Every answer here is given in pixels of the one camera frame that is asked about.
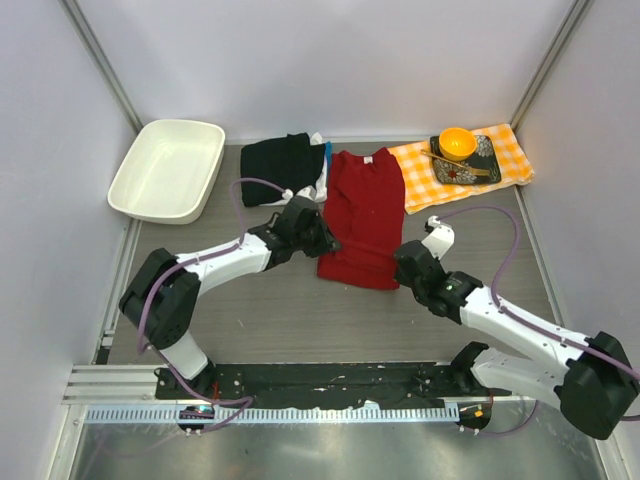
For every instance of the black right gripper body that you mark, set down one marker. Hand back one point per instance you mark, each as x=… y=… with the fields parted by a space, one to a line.
x=418 y=291

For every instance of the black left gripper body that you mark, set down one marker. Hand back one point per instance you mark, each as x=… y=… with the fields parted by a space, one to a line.
x=314 y=241

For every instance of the red t-shirt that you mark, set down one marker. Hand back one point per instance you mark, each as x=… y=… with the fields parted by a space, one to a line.
x=365 y=212

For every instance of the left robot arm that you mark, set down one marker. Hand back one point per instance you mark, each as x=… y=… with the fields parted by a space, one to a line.
x=160 y=299

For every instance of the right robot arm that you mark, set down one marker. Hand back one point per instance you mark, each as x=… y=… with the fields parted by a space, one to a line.
x=590 y=380

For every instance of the folded white t-shirt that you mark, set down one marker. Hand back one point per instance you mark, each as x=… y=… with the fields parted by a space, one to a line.
x=320 y=185

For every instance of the folded black t-shirt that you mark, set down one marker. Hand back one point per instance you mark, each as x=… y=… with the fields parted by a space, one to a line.
x=289 y=162

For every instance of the folded blue t-shirt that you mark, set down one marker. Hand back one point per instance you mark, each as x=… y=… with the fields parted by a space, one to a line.
x=328 y=153

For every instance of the yellow checkered cloth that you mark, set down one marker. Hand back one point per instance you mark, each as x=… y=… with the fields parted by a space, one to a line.
x=423 y=189

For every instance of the wooden chopstick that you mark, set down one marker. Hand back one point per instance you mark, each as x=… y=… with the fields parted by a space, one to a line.
x=471 y=170

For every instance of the black floral plate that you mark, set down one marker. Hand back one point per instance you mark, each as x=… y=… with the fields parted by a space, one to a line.
x=483 y=158

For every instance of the white rectangular tray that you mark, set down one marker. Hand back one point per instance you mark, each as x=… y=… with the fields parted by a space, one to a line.
x=169 y=172

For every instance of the orange bowl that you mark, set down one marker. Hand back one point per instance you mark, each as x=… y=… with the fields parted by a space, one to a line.
x=456 y=143

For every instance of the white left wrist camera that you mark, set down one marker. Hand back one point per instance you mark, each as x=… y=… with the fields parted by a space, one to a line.
x=306 y=192

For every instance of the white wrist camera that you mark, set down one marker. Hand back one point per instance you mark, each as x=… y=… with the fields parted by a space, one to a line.
x=440 y=237
x=306 y=192

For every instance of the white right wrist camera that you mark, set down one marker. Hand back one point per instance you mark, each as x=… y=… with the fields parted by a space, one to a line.
x=440 y=237

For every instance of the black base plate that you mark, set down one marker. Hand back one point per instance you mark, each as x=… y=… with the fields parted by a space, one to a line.
x=338 y=386

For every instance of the perforated cable rail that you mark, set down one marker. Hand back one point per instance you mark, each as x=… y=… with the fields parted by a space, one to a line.
x=185 y=414

